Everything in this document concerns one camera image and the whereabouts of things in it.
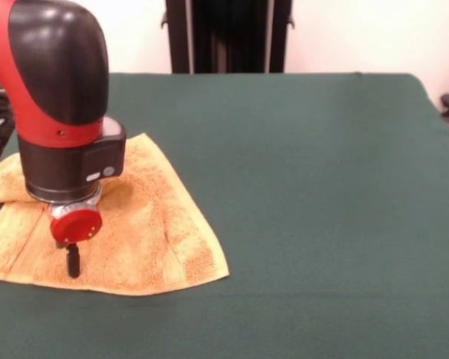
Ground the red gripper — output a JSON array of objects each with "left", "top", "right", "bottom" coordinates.
[{"left": 48, "top": 203, "right": 103, "bottom": 280}]

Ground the orange terry towel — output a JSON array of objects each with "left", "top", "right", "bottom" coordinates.
[{"left": 0, "top": 133, "right": 231, "bottom": 297}]

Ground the dark green table cloth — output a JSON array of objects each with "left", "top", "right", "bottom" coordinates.
[{"left": 0, "top": 73, "right": 449, "bottom": 359}]

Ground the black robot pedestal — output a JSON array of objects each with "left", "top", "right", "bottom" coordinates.
[{"left": 160, "top": 0, "right": 296, "bottom": 75}]

